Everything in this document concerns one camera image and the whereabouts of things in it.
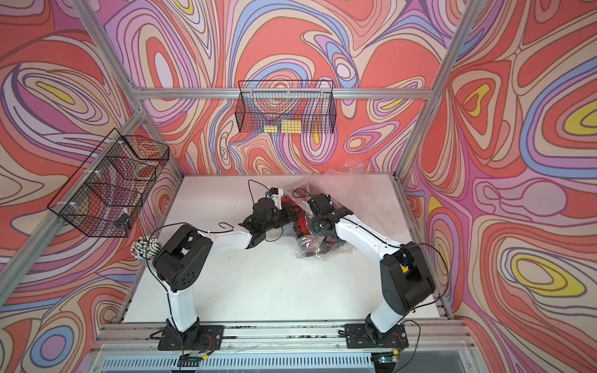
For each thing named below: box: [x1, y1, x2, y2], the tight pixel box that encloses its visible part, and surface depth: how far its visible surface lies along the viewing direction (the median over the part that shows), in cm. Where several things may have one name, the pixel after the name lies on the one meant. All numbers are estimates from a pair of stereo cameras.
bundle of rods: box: [129, 235, 162, 261], surface depth 76 cm
